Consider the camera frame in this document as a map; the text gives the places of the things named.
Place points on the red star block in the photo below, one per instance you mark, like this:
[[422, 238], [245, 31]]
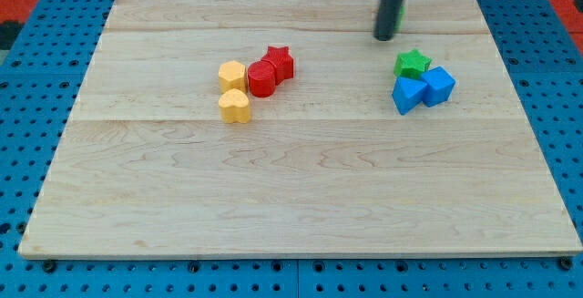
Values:
[[282, 62]]

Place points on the green star block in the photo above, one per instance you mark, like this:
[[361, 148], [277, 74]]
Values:
[[411, 64]]

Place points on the green circle block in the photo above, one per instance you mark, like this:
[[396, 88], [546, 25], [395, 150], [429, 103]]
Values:
[[400, 18]]

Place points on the light wooden board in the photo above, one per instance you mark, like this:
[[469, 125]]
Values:
[[327, 167]]

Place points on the yellow heart block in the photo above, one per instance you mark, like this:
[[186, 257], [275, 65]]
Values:
[[235, 106]]

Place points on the red cylinder block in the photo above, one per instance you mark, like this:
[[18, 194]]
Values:
[[261, 79]]

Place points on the yellow hexagon block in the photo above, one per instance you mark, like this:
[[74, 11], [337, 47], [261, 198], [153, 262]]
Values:
[[232, 75]]

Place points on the blue triangle block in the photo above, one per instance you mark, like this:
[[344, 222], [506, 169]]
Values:
[[408, 93]]

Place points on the blue cube block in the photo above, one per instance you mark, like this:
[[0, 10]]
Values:
[[440, 85]]

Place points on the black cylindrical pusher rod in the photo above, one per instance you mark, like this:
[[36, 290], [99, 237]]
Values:
[[388, 19]]

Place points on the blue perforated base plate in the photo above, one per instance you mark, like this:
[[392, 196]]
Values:
[[39, 81]]

